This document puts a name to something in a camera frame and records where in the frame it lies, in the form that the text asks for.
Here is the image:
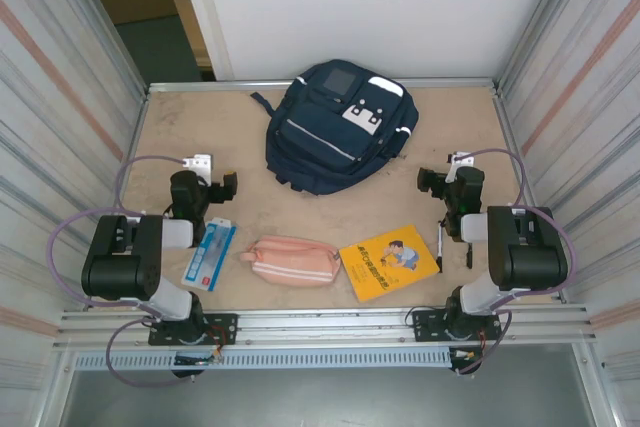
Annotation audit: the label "blue stationery pack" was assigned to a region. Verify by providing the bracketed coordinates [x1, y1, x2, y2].
[182, 216, 238, 292]

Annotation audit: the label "pink pencil case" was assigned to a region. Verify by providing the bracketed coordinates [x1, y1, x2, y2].
[239, 235, 341, 289]

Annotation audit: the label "yellow picture book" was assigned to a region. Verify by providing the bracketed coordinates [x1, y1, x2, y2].
[338, 224, 442, 303]

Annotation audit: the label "navy blue backpack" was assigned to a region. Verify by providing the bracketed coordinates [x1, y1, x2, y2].
[249, 59, 420, 196]

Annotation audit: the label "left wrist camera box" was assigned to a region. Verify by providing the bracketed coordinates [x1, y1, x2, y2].
[181, 153, 215, 174]

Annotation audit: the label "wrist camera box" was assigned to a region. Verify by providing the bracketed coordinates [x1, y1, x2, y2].
[181, 153, 215, 174]
[446, 150, 476, 183]

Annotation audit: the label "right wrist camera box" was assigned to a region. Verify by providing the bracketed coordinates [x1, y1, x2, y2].
[446, 150, 476, 183]

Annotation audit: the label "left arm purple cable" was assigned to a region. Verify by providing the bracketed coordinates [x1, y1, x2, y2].
[46, 154, 221, 388]

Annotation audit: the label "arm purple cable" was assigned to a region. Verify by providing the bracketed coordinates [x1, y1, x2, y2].
[449, 147, 580, 376]
[46, 154, 221, 388]

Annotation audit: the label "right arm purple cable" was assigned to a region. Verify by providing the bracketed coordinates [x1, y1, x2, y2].
[449, 147, 580, 376]

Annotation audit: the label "aluminium side rail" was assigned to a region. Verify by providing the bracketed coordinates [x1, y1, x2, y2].
[84, 89, 151, 311]
[492, 89, 569, 304]

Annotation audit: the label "thin aluminium table rail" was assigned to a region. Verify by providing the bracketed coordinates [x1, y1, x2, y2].
[144, 77, 501, 94]

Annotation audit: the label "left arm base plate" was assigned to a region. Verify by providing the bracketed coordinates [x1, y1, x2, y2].
[148, 313, 239, 347]

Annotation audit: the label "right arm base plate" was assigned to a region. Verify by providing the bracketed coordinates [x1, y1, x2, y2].
[410, 307, 502, 343]

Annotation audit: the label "red base wires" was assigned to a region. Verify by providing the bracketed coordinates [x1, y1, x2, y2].
[449, 329, 489, 363]
[207, 324, 237, 364]

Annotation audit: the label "wide aluminium mounting rail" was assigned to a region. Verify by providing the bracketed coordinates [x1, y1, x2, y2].
[52, 302, 599, 351]

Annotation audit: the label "white door frame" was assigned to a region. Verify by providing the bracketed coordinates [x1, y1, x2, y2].
[169, 0, 235, 82]

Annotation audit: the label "grey slotted cable tray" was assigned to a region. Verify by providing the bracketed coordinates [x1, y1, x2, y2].
[72, 349, 454, 371]

